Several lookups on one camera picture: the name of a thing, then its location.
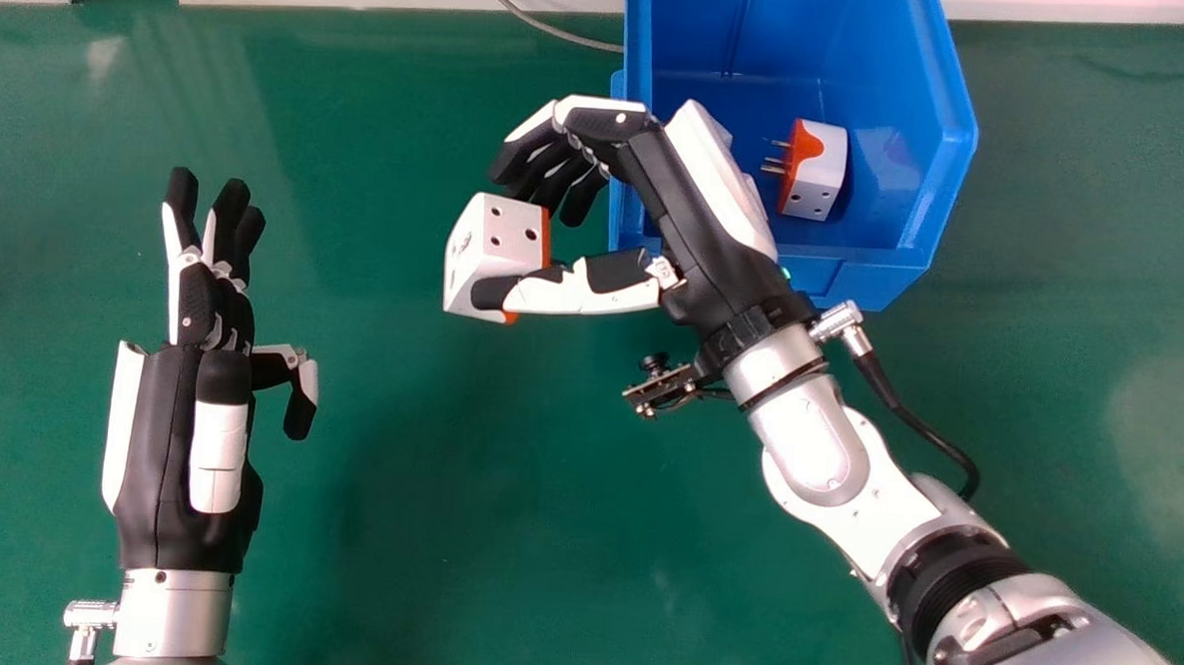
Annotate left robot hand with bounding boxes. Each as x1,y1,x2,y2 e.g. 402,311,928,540
97,164,329,578

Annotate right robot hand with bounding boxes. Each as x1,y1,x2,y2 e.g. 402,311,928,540
467,91,829,385

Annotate white-and-orange plug adapter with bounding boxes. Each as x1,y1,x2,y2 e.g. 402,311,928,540
440,192,554,327
758,117,851,224

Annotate blue plastic bin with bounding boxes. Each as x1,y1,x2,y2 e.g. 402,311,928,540
600,0,985,318

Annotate grey cable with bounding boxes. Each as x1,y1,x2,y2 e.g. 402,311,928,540
461,0,628,55

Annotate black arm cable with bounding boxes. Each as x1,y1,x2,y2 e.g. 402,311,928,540
841,326,987,503

